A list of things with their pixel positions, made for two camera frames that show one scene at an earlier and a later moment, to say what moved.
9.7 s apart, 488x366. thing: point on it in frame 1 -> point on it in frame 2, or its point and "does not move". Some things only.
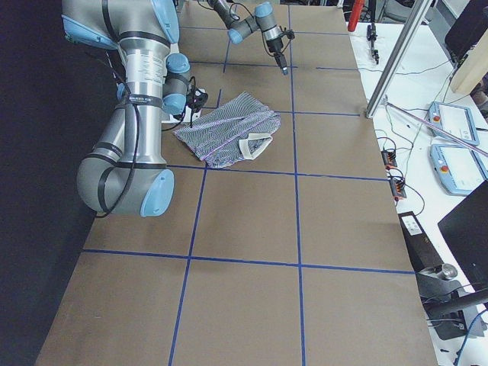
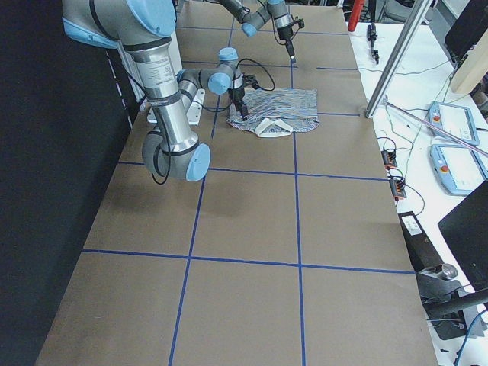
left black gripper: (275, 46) -> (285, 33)
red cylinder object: (357, 7) does not move
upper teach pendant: (455, 120) does not move
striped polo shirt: (242, 126) -> (277, 112)
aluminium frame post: (396, 59) does not move
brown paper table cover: (296, 256) does not move
